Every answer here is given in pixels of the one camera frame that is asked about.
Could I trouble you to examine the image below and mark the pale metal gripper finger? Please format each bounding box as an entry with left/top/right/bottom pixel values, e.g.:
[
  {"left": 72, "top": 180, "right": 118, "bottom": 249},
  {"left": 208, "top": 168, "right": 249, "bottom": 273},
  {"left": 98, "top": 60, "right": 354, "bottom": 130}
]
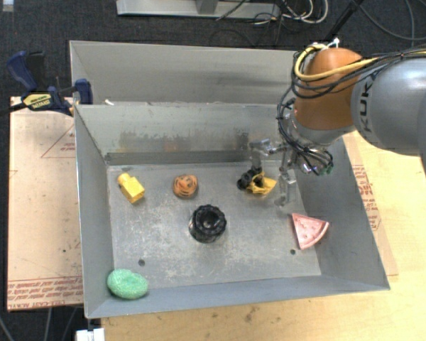
[
  {"left": 273, "top": 168, "right": 299, "bottom": 207},
  {"left": 248, "top": 138, "right": 273, "bottom": 178}
]

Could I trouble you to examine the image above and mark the black and yellow toy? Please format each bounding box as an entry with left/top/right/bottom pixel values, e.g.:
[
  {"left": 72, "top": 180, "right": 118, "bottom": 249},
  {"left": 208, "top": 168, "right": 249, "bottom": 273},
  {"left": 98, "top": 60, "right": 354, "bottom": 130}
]
[{"left": 236, "top": 166, "right": 278, "bottom": 196}]

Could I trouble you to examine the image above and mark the pink wedge-shaped slice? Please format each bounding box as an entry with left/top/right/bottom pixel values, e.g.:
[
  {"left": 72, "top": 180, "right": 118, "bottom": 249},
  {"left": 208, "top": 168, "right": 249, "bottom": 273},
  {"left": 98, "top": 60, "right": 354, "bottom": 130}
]
[{"left": 291, "top": 212, "right": 331, "bottom": 251}]

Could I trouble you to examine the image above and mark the orange black-striped ball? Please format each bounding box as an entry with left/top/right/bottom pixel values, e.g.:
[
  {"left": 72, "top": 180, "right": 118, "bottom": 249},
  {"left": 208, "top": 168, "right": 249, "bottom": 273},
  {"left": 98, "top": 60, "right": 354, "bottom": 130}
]
[{"left": 172, "top": 173, "right": 200, "bottom": 200}]

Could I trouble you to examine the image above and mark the black ribbed round knob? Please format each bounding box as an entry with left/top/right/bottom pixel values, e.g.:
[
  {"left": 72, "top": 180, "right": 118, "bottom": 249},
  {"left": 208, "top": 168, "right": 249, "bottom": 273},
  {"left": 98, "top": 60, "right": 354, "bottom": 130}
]
[{"left": 188, "top": 204, "right": 228, "bottom": 244}]

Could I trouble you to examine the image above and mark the grey metal bin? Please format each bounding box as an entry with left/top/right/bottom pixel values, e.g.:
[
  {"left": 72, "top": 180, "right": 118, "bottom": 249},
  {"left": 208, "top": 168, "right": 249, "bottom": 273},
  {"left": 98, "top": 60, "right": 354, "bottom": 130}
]
[{"left": 69, "top": 40, "right": 392, "bottom": 320}]

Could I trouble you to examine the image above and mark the yellow toy block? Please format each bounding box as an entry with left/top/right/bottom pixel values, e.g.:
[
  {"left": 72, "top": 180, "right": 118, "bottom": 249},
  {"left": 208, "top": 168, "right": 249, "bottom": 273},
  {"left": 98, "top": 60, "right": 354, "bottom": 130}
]
[{"left": 116, "top": 172, "right": 146, "bottom": 205}]

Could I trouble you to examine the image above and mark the green round scrubber sponge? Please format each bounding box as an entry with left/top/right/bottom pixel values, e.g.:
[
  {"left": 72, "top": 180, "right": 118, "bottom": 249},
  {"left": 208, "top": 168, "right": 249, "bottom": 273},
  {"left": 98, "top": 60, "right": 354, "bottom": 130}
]
[{"left": 106, "top": 268, "right": 150, "bottom": 301}]

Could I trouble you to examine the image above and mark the brown cardboard board, red print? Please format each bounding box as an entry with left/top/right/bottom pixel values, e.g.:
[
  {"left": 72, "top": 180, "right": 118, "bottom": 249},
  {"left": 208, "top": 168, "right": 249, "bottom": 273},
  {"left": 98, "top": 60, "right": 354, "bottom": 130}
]
[{"left": 6, "top": 95, "right": 400, "bottom": 313}]

